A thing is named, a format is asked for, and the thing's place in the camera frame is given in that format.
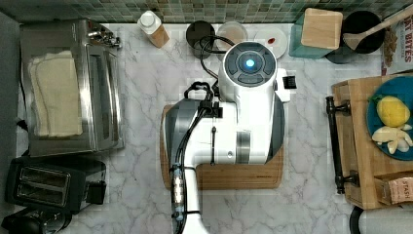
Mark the stash tea box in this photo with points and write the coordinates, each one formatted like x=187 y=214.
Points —
x=394 y=191

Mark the clear lidded container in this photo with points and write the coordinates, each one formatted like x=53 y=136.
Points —
x=233 y=31

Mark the yellow lemon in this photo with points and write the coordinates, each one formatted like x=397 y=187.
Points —
x=392 y=111

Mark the black utensil holder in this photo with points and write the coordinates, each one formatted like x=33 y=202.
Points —
x=358 y=22

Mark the white-capped wooden bottle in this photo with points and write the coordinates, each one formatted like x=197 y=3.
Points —
x=153 y=28

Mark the teal canister with wooden lid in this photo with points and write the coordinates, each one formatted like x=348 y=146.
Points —
x=315 y=34

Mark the bamboo cutting board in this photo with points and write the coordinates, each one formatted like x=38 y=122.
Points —
x=232 y=176

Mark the peeled banana pieces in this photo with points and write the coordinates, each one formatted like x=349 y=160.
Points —
x=396 y=138

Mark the wooden spoon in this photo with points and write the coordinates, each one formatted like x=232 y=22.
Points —
x=353 y=40

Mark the black two-slot toaster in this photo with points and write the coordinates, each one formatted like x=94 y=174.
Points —
x=56 y=184

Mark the snack bites box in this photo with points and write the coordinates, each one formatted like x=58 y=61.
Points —
x=397 y=49

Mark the black appliance bottom left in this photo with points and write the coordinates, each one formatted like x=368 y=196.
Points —
x=31 y=221

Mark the blue plate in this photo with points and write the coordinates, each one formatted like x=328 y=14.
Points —
x=400 y=87

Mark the stainless toaster oven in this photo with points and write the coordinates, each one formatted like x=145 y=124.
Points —
x=70 y=73

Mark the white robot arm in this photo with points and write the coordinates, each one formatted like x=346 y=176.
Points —
x=243 y=126

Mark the black cylindrical cup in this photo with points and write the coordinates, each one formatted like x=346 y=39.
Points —
x=199 y=33

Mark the white round object bottom right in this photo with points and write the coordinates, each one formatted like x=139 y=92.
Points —
x=394 y=220

